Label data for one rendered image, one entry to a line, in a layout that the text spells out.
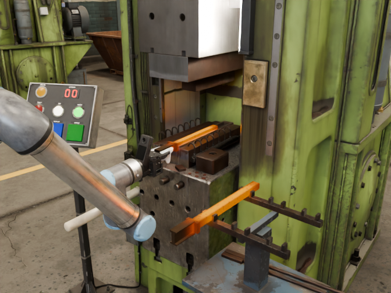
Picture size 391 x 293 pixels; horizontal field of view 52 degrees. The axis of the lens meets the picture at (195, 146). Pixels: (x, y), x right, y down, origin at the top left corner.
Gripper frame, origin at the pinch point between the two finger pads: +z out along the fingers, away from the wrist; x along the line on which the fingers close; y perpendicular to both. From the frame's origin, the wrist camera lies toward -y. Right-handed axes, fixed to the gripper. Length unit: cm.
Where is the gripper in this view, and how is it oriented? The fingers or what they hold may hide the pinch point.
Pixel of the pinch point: (169, 146)
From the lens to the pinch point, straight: 163.8
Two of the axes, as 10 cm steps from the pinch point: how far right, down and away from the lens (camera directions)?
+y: 0.2, 9.2, 3.8
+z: 6.0, -3.2, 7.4
